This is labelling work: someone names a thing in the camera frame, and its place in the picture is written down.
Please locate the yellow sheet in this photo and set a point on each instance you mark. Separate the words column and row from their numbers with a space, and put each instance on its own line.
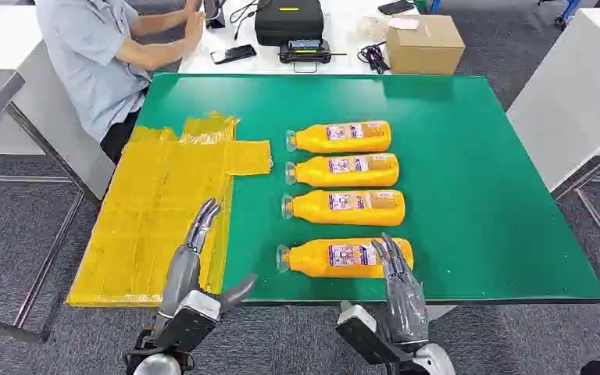
column 150, row 217

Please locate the person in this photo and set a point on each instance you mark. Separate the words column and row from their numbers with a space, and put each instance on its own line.
column 88, row 57

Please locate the black smartphone with reflection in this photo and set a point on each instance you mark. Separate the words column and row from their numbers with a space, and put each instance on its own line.
column 233, row 54

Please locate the black stand device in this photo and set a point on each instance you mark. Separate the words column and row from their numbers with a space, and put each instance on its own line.
column 214, row 14

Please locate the orange drink bottle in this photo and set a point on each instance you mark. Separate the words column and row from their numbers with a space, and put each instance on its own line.
column 320, row 259
column 349, row 209
column 349, row 173
column 341, row 138

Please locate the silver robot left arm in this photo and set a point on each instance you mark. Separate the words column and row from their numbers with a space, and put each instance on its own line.
column 157, row 365

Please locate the black carrying case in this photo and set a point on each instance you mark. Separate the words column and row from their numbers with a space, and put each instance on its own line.
column 288, row 20

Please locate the blue wheeled frame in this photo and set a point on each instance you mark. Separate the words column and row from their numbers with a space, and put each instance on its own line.
column 569, row 11

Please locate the green table mat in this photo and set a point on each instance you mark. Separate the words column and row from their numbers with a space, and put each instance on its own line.
column 476, row 196

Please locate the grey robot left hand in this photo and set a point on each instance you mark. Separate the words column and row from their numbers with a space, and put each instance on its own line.
column 182, row 269

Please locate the white table with steel legs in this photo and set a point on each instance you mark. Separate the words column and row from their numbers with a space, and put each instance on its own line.
column 31, row 119
column 574, row 98

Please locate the clear plastic bag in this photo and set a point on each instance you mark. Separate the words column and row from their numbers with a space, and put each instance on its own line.
column 377, row 27

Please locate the brown cardboard box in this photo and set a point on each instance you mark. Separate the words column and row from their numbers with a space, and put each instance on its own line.
column 424, row 44

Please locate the black handheld controller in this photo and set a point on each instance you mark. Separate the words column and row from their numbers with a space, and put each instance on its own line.
column 305, row 52

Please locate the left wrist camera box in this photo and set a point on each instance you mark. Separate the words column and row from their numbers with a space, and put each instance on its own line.
column 191, row 318

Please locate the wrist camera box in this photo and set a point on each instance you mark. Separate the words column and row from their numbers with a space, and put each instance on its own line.
column 364, row 334
column 191, row 318

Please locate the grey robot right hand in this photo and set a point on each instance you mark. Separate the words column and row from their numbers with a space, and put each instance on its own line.
column 406, row 305

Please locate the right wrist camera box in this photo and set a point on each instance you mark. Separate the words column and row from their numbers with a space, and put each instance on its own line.
column 364, row 334

